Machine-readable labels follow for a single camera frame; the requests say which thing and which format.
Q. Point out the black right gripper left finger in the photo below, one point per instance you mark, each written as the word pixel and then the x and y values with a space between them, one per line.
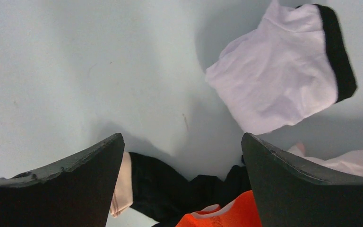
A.
pixel 75 191

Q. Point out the white underwear black trim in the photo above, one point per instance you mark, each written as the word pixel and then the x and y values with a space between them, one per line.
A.
pixel 292 66

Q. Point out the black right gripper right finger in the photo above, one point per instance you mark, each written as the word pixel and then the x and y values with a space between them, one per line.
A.
pixel 291 191

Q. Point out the orange underwear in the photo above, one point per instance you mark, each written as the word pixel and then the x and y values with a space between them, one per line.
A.
pixel 241 212

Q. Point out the black underwear beige waistband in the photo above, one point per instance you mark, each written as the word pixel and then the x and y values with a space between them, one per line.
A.
pixel 153 188

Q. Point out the pale pink underwear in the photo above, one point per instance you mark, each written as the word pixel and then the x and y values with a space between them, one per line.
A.
pixel 350 162

